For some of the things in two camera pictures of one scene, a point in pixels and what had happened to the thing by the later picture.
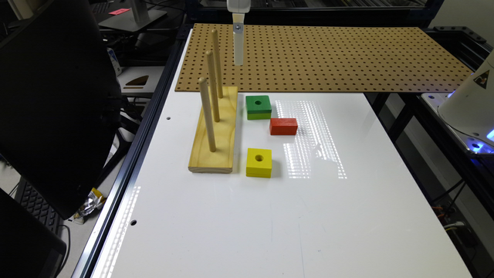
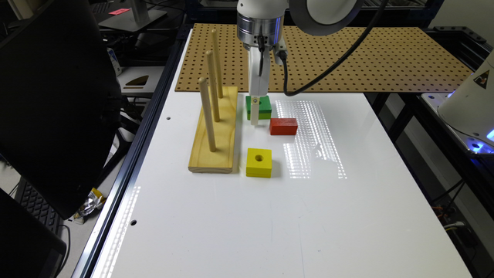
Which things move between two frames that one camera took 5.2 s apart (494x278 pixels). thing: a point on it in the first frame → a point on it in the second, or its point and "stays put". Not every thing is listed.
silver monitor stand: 136,19 stays put
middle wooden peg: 211,71 stays put
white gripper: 238,19 → 258,85
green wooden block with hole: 258,107 stays put
